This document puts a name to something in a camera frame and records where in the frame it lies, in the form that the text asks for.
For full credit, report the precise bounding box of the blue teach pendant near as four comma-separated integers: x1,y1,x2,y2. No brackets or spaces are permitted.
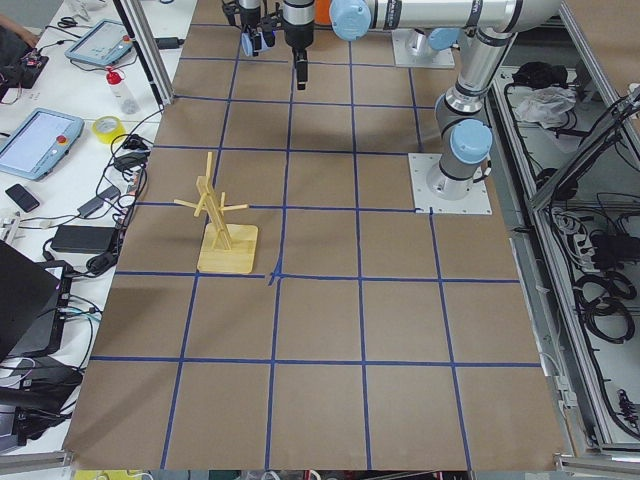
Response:
1,108,85,180

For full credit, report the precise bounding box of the blue teach pendant far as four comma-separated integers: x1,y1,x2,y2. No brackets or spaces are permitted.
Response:
65,19,133,67

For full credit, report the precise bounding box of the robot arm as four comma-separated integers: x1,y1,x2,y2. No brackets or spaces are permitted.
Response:
222,0,279,57
329,0,560,200

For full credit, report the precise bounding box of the wooden cup rack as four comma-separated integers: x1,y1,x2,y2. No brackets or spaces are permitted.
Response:
174,152,259,274

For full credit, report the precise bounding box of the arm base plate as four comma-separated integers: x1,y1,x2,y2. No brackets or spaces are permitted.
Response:
392,28,459,69
408,153,492,215

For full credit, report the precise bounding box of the orange can with silver lid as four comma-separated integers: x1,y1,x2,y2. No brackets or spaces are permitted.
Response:
314,0,331,26

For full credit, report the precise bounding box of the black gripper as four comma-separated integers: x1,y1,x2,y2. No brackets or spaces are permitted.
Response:
284,22,314,91
222,0,270,53

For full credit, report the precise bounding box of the black laptop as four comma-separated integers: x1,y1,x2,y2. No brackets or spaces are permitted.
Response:
1,243,72,360

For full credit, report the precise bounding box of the blue teach pendant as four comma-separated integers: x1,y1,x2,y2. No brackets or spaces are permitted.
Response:
1,108,85,180
65,19,133,67

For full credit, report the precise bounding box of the black smartphone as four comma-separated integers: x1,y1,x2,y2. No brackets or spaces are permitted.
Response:
5,184,40,213

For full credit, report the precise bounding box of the black power adapter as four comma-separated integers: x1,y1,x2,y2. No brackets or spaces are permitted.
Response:
51,225,116,254

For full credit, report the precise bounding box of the white plastic cup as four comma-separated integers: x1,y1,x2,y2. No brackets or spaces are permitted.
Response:
241,32,254,57

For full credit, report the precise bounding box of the aluminium frame post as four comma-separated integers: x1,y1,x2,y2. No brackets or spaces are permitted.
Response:
113,0,174,107

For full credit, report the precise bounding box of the yellow tape roll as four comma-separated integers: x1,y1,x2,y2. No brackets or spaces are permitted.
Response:
91,116,126,144

